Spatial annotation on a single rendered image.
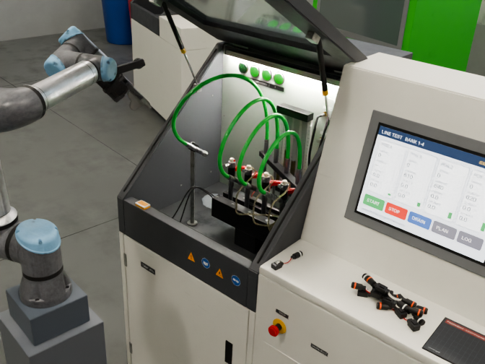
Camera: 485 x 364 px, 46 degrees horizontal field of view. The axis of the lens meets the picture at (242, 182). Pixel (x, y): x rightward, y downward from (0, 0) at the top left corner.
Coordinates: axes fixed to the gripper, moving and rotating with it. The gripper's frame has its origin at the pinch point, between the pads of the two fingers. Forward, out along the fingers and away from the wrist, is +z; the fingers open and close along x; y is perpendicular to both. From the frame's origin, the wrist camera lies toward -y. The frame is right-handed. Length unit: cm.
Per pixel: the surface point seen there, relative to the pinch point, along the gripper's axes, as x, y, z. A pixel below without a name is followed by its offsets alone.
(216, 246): 23, 18, 45
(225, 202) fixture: 1.2, 6.6, 44.7
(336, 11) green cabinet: -250, -148, 89
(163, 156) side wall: -21.5, 11.8, 20.9
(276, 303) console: 44, 16, 64
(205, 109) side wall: -31.9, -13.1, 22.0
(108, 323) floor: -73, 98, 73
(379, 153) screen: 46, -39, 52
